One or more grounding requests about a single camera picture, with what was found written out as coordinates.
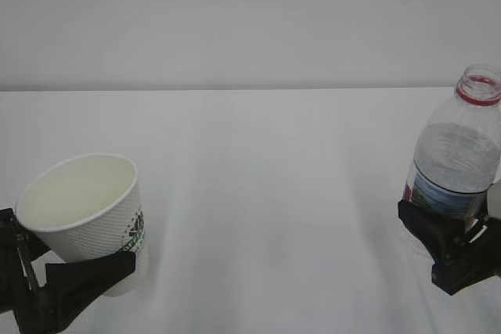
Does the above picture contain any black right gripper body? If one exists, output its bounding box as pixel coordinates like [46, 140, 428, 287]
[431, 218, 500, 296]

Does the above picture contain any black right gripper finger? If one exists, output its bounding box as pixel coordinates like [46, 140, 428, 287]
[398, 200, 476, 260]

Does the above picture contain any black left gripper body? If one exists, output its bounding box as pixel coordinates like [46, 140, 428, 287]
[1, 246, 65, 329]

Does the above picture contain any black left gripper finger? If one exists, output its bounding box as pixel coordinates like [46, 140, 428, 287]
[41, 251, 136, 321]
[1, 208, 50, 261]

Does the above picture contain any white embossed paper cup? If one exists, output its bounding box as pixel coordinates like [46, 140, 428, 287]
[14, 153, 149, 297]

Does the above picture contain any clear Nongfu Spring water bottle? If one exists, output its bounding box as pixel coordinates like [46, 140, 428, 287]
[402, 64, 500, 220]

